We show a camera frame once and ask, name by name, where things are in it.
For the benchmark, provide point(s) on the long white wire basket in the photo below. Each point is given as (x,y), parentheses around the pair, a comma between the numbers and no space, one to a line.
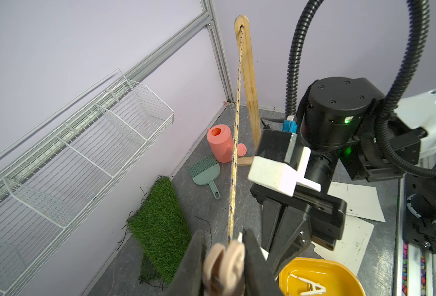
(48,192)

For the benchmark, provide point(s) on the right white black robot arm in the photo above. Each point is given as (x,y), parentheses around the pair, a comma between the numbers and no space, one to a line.
(338,119)

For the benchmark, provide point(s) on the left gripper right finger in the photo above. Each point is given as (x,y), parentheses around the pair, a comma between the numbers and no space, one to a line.
(259,280)

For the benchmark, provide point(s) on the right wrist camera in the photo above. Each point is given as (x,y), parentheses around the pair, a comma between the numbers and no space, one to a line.
(281,160)

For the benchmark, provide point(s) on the postcard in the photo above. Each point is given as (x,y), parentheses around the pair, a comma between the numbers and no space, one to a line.
(362,201)
(350,250)

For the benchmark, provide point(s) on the pink watering can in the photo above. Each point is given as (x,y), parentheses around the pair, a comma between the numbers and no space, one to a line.
(220,140)

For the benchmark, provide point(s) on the beige clothespin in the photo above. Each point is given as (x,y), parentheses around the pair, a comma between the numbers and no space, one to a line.
(223,270)

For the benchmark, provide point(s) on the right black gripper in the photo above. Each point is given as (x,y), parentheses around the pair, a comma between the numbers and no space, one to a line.
(288,223)

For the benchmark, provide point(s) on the yellow plastic tray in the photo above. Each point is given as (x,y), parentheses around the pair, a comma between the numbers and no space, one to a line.
(338,280)

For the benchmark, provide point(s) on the wooden clothesline stand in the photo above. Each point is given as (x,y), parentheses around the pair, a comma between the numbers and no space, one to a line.
(243,38)

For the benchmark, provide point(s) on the green artificial grass patch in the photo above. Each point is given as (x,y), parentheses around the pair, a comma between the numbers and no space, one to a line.
(161,229)

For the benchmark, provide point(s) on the white clothespin end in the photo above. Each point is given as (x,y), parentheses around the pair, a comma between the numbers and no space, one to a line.
(313,288)

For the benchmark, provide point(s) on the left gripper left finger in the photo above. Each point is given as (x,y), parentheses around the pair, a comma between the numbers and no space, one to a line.
(188,278)

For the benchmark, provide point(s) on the teal small brush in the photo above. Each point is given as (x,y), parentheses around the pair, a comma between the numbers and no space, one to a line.
(205,172)

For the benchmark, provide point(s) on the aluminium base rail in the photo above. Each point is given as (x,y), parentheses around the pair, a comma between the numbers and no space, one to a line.
(415,247)

